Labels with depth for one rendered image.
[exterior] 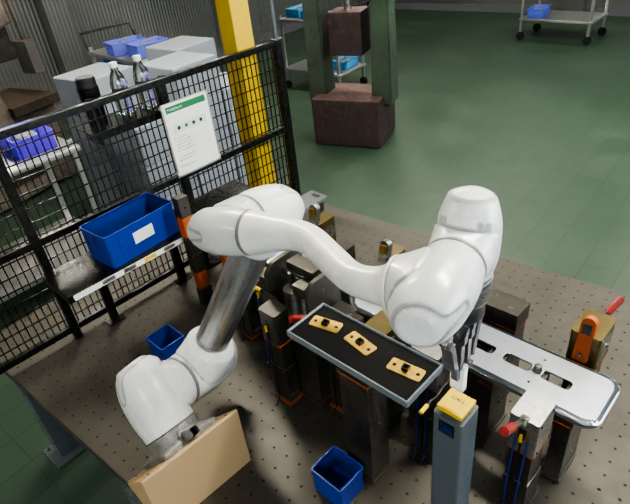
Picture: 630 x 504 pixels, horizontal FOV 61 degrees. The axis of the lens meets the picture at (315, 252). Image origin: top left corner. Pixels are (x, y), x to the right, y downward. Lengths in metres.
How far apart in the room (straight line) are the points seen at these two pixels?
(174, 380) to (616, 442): 1.26
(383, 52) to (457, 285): 4.38
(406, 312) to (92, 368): 1.61
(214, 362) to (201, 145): 1.05
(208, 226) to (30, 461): 2.03
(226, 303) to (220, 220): 0.37
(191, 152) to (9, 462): 1.71
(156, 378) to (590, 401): 1.11
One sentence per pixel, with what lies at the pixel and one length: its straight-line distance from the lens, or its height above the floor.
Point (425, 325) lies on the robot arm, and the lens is 0.74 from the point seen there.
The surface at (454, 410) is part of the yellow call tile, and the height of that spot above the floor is 1.16.
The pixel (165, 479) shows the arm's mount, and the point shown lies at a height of 0.88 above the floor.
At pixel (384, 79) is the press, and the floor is 0.62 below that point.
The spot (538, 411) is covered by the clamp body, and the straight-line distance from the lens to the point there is 1.35.
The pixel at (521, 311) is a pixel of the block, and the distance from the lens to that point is 1.64.
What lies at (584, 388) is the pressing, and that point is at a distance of 1.51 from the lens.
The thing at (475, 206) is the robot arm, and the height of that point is 1.65.
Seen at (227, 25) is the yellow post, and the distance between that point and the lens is 2.46.
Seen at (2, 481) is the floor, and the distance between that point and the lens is 3.01.
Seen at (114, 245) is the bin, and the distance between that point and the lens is 2.01.
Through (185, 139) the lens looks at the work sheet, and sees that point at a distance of 2.30.
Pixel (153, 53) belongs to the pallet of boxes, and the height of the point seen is 1.16.
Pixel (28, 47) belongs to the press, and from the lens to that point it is 5.32.
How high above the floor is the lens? 2.07
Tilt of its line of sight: 34 degrees down
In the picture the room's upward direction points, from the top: 7 degrees counter-clockwise
